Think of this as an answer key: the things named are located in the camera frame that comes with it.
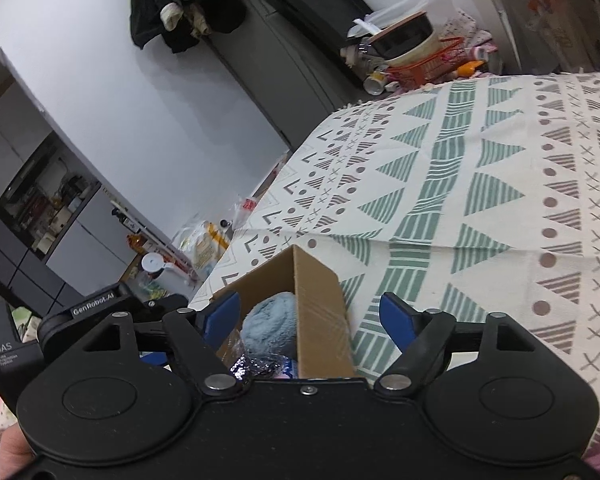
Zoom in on black item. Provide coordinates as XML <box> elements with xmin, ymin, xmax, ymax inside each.
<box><xmin>230</xmin><ymin>354</ymin><xmax>294</xmax><ymax>382</ymax></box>

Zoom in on grey plush slipper toy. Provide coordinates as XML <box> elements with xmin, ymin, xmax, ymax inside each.
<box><xmin>240</xmin><ymin>292</ymin><xmax>298</xmax><ymax>359</ymax></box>

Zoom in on person's left hand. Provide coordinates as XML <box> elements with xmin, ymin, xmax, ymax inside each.
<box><xmin>0</xmin><ymin>424</ymin><xmax>35</xmax><ymax>480</ymax></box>

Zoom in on white round bottle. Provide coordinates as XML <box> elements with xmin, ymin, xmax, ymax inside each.
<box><xmin>140</xmin><ymin>252</ymin><xmax>166</xmax><ymax>280</ymax></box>

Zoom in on cardboard box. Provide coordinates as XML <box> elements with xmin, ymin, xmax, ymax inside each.
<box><xmin>212</xmin><ymin>245</ymin><xmax>356</xmax><ymax>379</ymax></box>

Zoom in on patterned tasselled blanket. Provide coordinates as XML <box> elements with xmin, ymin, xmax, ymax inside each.
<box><xmin>194</xmin><ymin>73</ymin><xmax>600</xmax><ymax>441</ymax></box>

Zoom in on dark cabinet shelf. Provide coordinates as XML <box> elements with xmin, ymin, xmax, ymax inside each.
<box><xmin>0</xmin><ymin>131</ymin><xmax>100</xmax><ymax>261</ymax></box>

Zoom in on red plastic basket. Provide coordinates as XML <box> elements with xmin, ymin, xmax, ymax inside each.
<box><xmin>387</xmin><ymin>37</ymin><xmax>467</xmax><ymax>89</ymax></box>

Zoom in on white bowl-shaped appliance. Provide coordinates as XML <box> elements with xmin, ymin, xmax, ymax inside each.
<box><xmin>354</xmin><ymin>11</ymin><xmax>441</xmax><ymax>67</ymax></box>

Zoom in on hanging dark clothes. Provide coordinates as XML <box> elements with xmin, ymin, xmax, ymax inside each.
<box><xmin>130</xmin><ymin>0</ymin><xmax>247</xmax><ymax>54</ymax></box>

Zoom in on white desk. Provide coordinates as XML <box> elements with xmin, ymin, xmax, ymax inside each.
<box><xmin>471</xmin><ymin>0</ymin><xmax>600</xmax><ymax>75</ymax></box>

